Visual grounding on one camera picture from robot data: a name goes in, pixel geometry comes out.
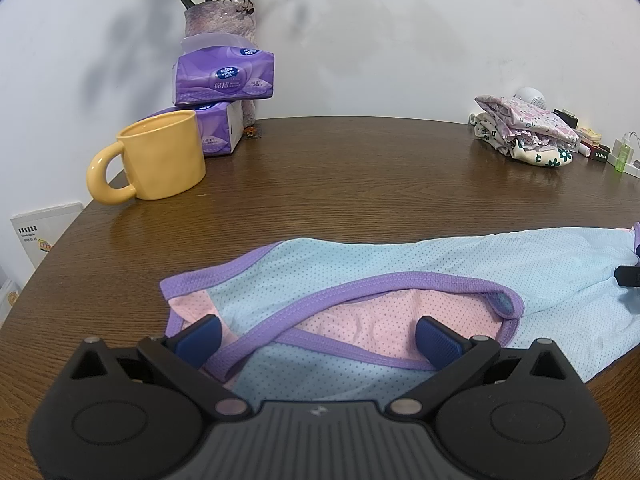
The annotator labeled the folded purple frilly garment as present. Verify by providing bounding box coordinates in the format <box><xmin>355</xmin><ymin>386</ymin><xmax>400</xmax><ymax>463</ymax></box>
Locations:
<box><xmin>505</xmin><ymin>127</ymin><xmax>556</xmax><ymax>153</ymax></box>

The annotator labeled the white robot speaker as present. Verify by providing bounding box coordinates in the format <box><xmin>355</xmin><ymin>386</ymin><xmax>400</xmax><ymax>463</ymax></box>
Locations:
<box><xmin>514</xmin><ymin>87</ymin><xmax>548</xmax><ymax>111</ymax></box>

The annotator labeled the opened purple tissue pack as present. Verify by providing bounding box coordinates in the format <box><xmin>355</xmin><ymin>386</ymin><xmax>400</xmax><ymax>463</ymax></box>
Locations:
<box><xmin>173</xmin><ymin>32</ymin><xmax>276</xmax><ymax>108</ymax></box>

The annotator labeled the yellow mug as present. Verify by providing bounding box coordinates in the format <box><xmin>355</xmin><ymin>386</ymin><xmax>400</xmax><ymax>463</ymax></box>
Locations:
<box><xmin>86</xmin><ymin>109</ymin><xmax>207</xmax><ymax>206</ymax></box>

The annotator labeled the purple and white tissue pack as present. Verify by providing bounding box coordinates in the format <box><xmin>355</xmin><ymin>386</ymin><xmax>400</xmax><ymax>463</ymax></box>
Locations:
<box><xmin>150</xmin><ymin>101</ymin><xmax>246</xmax><ymax>158</ymax></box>

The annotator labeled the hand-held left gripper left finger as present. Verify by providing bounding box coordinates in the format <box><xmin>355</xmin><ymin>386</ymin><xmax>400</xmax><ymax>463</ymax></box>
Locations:
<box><xmin>70</xmin><ymin>314</ymin><xmax>251</xmax><ymax>418</ymax></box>

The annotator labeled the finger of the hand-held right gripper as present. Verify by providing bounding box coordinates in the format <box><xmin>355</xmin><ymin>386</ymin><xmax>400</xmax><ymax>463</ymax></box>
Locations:
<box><xmin>614</xmin><ymin>264</ymin><xmax>640</xmax><ymax>288</ymax></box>

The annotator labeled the white power strip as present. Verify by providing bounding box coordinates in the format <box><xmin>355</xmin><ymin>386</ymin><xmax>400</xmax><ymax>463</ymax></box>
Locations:
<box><xmin>607</xmin><ymin>150</ymin><xmax>640</xmax><ymax>180</ymax></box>

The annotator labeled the folded pink floral garment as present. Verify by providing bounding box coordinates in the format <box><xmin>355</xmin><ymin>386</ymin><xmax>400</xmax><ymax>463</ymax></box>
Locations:
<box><xmin>474</xmin><ymin>95</ymin><xmax>581</xmax><ymax>147</ymax></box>

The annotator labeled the folded cream green-flower garment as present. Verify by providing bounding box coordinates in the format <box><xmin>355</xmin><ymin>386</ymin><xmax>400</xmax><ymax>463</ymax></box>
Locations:
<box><xmin>469</xmin><ymin>112</ymin><xmax>575</xmax><ymax>168</ymax></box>

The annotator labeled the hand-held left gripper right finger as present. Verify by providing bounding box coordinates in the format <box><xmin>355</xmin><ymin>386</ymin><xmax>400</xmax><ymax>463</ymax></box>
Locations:
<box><xmin>385</xmin><ymin>315</ymin><xmax>571</xmax><ymax>418</ymax></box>

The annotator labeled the pink and blue mesh vest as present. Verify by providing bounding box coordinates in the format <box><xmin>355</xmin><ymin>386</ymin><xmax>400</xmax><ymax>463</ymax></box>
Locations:
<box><xmin>160</xmin><ymin>220</ymin><xmax>640</xmax><ymax>401</ymax></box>

